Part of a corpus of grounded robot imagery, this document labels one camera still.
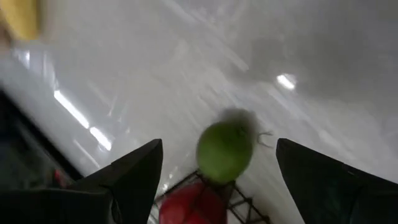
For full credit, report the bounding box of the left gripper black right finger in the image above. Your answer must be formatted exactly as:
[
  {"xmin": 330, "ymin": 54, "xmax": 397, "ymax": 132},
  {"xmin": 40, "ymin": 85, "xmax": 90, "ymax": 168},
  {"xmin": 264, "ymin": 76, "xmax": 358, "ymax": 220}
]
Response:
[{"xmin": 275, "ymin": 138, "xmax": 398, "ymax": 224}]

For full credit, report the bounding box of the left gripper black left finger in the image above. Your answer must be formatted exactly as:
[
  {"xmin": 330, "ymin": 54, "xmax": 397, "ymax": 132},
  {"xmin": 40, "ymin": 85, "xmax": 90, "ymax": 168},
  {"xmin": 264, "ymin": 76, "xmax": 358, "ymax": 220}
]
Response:
[{"xmin": 70, "ymin": 138, "xmax": 164, "ymax": 224}]

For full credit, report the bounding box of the red tomato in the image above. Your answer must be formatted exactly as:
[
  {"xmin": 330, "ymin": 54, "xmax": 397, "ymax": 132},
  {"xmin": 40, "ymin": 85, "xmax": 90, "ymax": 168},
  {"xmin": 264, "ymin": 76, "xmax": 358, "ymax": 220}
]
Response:
[{"xmin": 158, "ymin": 181, "xmax": 228, "ymax": 224}]

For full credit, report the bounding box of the green lime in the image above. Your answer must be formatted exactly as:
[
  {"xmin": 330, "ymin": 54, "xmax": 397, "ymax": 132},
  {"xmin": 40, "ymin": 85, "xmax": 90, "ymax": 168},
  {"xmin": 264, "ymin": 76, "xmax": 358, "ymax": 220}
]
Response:
[{"xmin": 195, "ymin": 120, "xmax": 254, "ymax": 185}]

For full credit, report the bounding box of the yellow lemon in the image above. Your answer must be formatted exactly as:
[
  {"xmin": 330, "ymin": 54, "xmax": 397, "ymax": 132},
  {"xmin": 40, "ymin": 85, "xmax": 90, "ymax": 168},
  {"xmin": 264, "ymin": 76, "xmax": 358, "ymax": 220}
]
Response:
[{"xmin": 0, "ymin": 0, "xmax": 42, "ymax": 42}]

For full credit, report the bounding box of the large black wire basket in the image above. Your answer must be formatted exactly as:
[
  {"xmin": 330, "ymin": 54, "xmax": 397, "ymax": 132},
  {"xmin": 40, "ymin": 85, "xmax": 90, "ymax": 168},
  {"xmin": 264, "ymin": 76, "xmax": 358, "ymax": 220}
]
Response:
[{"xmin": 154, "ymin": 169, "xmax": 272, "ymax": 224}]

